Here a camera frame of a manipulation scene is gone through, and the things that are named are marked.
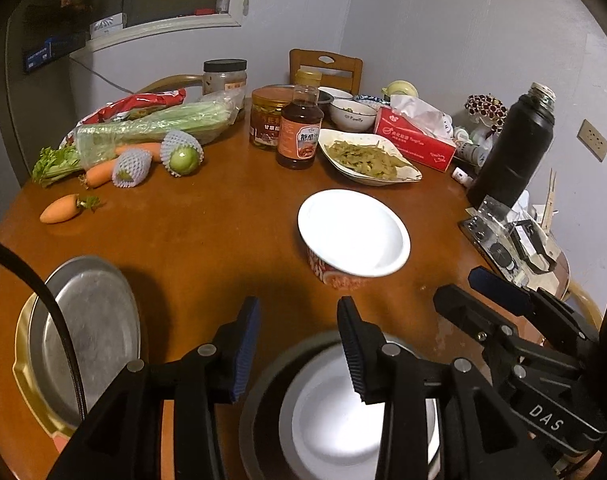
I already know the blue box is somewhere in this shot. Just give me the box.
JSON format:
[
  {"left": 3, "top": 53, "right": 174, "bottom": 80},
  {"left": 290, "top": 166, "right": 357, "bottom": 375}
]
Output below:
[{"left": 22, "top": 35, "right": 85, "bottom": 75}]

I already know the steel plate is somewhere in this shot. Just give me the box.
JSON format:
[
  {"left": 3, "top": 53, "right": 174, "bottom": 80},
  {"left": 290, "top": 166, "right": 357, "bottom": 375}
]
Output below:
[{"left": 28, "top": 255, "right": 142, "bottom": 429}]

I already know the curved wooden chair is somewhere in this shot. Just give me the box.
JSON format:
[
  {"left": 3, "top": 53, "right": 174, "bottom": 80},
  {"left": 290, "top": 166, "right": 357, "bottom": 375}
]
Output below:
[
  {"left": 136, "top": 74, "right": 205, "bottom": 96},
  {"left": 553, "top": 255, "right": 605, "bottom": 332}
]

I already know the white box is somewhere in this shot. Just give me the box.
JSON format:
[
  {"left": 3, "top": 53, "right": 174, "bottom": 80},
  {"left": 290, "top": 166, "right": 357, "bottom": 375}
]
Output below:
[{"left": 90, "top": 12, "right": 127, "bottom": 40}]

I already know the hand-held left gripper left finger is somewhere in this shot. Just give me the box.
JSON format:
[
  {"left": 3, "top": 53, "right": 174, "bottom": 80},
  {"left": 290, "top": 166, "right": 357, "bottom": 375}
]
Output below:
[{"left": 46, "top": 296, "right": 261, "bottom": 480}]

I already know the carrot with leaf stub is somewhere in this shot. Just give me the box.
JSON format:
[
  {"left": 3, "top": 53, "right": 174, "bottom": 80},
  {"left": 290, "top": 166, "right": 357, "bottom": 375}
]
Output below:
[{"left": 40, "top": 194, "right": 103, "bottom": 225}]

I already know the white deep plate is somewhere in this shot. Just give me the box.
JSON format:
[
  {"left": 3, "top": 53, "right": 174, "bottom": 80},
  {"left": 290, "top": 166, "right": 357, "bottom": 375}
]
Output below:
[{"left": 298, "top": 189, "right": 411, "bottom": 277}]

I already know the thin wall cable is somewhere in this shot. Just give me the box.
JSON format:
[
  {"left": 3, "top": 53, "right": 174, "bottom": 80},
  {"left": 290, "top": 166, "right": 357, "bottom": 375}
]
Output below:
[{"left": 68, "top": 55, "right": 135, "bottom": 94}]

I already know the clear plastic package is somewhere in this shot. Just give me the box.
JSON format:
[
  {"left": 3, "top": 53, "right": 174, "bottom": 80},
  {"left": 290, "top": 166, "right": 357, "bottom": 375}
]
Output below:
[{"left": 457, "top": 195, "right": 560, "bottom": 287}]

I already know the pickle jar with red label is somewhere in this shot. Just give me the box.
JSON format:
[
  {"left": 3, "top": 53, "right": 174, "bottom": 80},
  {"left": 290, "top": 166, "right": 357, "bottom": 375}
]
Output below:
[{"left": 250, "top": 85, "right": 297, "bottom": 151}]

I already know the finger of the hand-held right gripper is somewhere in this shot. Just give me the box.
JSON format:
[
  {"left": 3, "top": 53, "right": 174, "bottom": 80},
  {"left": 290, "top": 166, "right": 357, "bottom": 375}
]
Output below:
[
  {"left": 468, "top": 266, "right": 600, "bottom": 349},
  {"left": 432, "top": 284, "right": 582, "bottom": 402}
]

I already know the black cable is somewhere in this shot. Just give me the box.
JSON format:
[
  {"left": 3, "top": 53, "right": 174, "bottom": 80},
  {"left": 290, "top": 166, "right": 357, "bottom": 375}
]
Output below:
[{"left": 0, "top": 232, "right": 88, "bottom": 422}]

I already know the red tissue box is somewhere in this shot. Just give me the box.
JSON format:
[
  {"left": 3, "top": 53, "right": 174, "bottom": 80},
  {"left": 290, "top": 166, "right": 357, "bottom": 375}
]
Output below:
[{"left": 373, "top": 95, "right": 458, "bottom": 174}]

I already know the black thermos flask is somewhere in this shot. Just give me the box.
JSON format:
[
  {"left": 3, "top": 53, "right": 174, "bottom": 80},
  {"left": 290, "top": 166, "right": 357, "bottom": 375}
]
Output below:
[{"left": 466, "top": 82, "right": 557, "bottom": 210}]

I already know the yellow ribbed plate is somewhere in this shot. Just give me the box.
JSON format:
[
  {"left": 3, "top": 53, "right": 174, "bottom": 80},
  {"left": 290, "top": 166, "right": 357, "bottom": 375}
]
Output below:
[{"left": 12, "top": 290, "right": 149, "bottom": 442}]

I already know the green fruit in foam net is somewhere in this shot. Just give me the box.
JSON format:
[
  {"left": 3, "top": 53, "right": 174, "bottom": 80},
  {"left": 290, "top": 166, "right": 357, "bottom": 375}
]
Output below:
[
  {"left": 112, "top": 150, "right": 153, "bottom": 190},
  {"left": 161, "top": 130, "right": 205, "bottom": 178}
]

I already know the pale yellow teapot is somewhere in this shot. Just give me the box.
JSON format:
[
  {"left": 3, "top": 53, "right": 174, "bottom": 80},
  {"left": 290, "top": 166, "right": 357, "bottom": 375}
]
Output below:
[{"left": 382, "top": 80, "right": 419, "bottom": 104}]

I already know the wooden stick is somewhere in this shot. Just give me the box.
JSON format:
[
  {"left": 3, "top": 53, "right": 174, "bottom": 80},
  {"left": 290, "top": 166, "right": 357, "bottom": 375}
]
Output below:
[{"left": 542, "top": 167, "right": 560, "bottom": 234}]

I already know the white dish of green vegetables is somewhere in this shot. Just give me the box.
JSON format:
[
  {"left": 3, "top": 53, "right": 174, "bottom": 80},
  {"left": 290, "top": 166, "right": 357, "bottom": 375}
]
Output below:
[{"left": 317, "top": 128, "right": 423, "bottom": 187}]

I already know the blue patterned bowl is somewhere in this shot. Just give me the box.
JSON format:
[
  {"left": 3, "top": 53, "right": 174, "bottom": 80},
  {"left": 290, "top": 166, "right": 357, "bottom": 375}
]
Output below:
[{"left": 353, "top": 92, "right": 390, "bottom": 111}]

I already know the grey refrigerator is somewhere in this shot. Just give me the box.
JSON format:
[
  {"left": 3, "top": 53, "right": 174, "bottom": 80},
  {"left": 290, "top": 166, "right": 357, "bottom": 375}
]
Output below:
[{"left": 0, "top": 0, "right": 40, "bottom": 192}]

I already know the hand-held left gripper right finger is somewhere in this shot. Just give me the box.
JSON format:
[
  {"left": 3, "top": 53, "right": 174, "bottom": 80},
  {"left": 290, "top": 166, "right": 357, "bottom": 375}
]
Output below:
[{"left": 337, "top": 296, "right": 554, "bottom": 480}]

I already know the wooden chair with handle cutout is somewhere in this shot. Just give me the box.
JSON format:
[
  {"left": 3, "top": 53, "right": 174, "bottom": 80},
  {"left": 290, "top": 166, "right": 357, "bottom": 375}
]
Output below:
[{"left": 290, "top": 49, "right": 364, "bottom": 97}]

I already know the dark rimmed bowl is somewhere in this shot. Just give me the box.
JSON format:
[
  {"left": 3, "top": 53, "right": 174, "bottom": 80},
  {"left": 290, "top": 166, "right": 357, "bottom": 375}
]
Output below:
[{"left": 317, "top": 87, "right": 355, "bottom": 109}]

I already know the wall socket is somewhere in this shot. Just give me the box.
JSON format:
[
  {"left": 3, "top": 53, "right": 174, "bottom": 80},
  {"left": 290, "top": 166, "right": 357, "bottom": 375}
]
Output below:
[{"left": 577, "top": 119, "right": 607, "bottom": 162}]

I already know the white printed bowl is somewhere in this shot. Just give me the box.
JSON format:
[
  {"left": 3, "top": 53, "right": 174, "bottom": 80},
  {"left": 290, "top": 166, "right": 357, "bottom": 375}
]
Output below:
[{"left": 329, "top": 98, "right": 379, "bottom": 132}]

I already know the celery bunch in plastic bag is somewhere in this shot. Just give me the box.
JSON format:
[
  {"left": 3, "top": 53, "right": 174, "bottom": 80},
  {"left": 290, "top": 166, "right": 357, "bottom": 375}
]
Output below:
[{"left": 32, "top": 97, "right": 245, "bottom": 189}]

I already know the clear jar with black lid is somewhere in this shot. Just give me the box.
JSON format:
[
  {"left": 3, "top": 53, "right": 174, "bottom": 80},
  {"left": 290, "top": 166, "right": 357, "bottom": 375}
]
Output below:
[{"left": 202, "top": 58, "right": 248, "bottom": 99}]

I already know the dark sauce bottle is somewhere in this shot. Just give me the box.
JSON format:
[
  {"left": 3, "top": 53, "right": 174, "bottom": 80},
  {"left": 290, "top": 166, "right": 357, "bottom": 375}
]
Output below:
[{"left": 277, "top": 70, "right": 325, "bottom": 171}]

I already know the red snack bag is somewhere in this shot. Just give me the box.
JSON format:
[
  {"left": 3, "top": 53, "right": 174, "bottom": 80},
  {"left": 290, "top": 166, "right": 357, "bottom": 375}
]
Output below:
[{"left": 76, "top": 89, "right": 188, "bottom": 129}]

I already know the red speckled bowl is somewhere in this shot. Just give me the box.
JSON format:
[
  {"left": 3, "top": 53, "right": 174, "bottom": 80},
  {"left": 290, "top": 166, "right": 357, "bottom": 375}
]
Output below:
[{"left": 306, "top": 246, "right": 380, "bottom": 291}]

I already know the brown patterned ornament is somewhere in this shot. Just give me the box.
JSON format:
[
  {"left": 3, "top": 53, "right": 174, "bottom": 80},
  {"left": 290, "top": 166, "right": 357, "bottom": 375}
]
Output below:
[{"left": 465, "top": 92, "right": 509, "bottom": 134}]

